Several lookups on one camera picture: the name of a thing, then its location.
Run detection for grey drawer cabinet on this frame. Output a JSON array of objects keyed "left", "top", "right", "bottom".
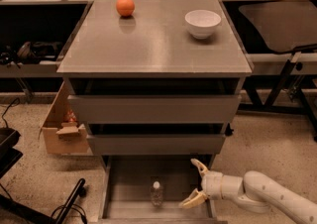
[{"left": 55, "top": 0, "right": 255, "bottom": 224}]

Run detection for clear plastic water bottle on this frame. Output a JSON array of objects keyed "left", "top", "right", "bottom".
[{"left": 150, "top": 181, "right": 163, "bottom": 207}]

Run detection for middle grey drawer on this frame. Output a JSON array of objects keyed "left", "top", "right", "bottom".
[{"left": 87, "top": 134, "right": 225, "bottom": 156}]

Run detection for cardboard box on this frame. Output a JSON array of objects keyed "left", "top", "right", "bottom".
[{"left": 42, "top": 84, "right": 89, "bottom": 155}]

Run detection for black office chair base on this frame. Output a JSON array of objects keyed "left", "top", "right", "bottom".
[{"left": 0, "top": 127, "right": 89, "bottom": 224}]

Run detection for bottom open grey drawer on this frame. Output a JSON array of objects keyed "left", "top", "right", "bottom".
[{"left": 100, "top": 156, "right": 227, "bottom": 224}]

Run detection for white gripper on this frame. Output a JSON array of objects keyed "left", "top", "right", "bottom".
[{"left": 179, "top": 159, "right": 224, "bottom": 209}]

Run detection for white ceramic bowl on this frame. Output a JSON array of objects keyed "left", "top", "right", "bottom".
[{"left": 185, "top": 10, "right": 221, "bottom": 39}]

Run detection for top grey drawer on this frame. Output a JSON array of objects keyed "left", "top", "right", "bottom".
[{"left": 68, "top": 95, "right": 241, "bottom": 124}]

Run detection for black cable on floor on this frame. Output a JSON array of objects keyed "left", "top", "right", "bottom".
[{"left": 0, "top": 97, "right": 21, "bottom": 129}]

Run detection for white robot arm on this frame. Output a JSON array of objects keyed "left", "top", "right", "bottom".
[{"left": 179, "top": 159, "right": 317, "bottom": 224}]

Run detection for orange fruit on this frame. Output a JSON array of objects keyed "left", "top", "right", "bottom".
[{"left": 116, "top": 0, "right": 135, "bottom": 17}]

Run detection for black headphones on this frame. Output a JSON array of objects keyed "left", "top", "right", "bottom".
[{"left": 17, "top": 42, "right": 63, "bottom": 64}]

